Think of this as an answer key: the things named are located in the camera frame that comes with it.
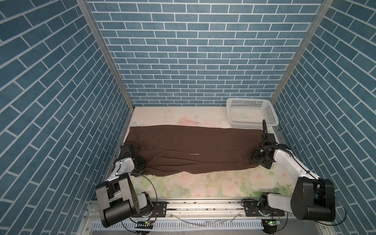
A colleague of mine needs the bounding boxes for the green circuit board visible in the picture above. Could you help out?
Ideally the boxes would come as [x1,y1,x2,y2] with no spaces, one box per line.
[135,221,154,231]
[262,219,278,235]

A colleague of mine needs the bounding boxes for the aluminium right table edge rail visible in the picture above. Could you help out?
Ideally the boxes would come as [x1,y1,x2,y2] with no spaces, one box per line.
[273,126,286,144]

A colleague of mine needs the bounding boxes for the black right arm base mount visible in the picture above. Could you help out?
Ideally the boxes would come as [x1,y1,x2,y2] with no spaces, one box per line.
[240,196,286,217]

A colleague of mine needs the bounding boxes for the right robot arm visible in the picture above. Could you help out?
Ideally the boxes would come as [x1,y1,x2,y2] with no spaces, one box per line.
[252,140,335,222]

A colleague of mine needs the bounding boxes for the grey loose cable on rail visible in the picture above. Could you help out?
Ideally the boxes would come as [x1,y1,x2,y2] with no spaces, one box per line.
[168,212,241,227]

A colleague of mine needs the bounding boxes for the brown trousers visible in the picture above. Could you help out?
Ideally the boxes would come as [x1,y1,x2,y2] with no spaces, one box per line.
[125,125,263,177]

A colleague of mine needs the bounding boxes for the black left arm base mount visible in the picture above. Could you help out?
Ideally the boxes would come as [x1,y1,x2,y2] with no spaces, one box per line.
[137,201,167,218]

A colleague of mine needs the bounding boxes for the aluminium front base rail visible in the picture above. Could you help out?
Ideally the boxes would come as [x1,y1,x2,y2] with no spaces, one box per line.
[77,198,335,235]

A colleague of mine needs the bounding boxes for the aluminium right corner post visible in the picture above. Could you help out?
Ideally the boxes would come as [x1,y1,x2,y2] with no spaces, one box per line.
[270,0,334,105]

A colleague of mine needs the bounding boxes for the white slotted cable duct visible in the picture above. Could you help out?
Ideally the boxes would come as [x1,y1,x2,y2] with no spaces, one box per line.
[91,219,263,232]

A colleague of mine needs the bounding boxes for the aluminium corner post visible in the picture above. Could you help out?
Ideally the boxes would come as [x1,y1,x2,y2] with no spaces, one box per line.
[270,0,334,105]
[76,0,135,112]

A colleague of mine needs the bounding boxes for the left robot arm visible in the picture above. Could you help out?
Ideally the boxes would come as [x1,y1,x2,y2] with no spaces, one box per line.
[96,157,154,228]

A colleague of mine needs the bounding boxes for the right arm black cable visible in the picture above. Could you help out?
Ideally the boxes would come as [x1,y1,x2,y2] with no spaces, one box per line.
[261,119,348,227]

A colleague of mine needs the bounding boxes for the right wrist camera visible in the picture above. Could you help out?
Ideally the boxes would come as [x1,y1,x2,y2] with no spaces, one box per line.
[262,133,276,145]

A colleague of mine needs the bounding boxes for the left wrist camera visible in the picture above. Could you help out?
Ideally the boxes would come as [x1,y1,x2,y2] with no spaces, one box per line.
[119,144,135,159]

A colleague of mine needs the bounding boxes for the aluminium left corner post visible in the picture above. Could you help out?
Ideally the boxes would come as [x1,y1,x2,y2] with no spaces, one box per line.
[76,0,135,112]

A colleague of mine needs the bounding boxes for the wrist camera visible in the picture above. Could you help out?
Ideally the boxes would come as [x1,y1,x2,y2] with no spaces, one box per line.
[119,144,135,159]
[262,133,276,145]

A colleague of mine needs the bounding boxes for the left green circuit board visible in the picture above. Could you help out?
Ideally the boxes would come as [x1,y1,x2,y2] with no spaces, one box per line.
[135,221,154,231]

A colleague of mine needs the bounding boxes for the right green circuit board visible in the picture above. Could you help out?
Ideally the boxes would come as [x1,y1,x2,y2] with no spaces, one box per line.
[262,219,278,235]

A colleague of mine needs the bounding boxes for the white perforated plastic basket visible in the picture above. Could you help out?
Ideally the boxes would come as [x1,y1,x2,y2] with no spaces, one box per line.
[226,98,279,130]

